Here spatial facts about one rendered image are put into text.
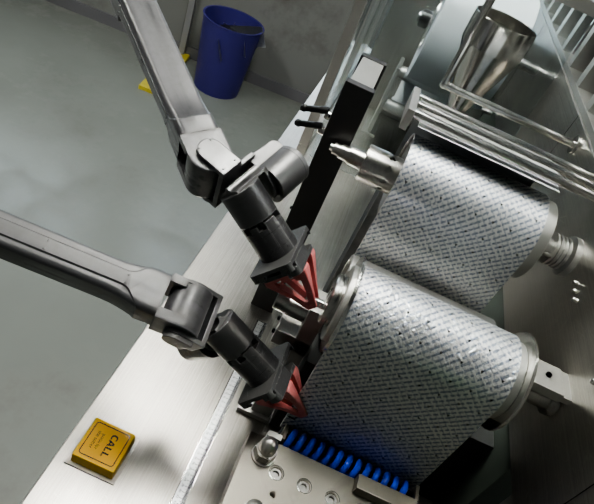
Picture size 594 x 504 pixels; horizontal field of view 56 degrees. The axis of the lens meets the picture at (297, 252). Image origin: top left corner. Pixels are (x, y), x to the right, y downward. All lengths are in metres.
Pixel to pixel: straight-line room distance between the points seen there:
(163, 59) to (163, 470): 0.63
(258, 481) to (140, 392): 0.30
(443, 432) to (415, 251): 0.29
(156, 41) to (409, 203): 0.44
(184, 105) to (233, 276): 0.57
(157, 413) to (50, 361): 1.18
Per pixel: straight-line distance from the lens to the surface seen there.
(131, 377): 1.05
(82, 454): 0.95
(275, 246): 0.73
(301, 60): 4.15
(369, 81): 0.96
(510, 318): 1.12
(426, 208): 0.89
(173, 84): 0.81
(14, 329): 2.25
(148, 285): 0.75
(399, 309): 0.74
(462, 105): 1.36
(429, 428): 0.85
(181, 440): 1.00
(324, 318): 0.76
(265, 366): 0.80
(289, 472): 0.87
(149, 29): 0.89
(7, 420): 2.05
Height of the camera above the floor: 1.77
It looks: 39 degrees down
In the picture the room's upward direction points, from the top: 25 degrees clockwise
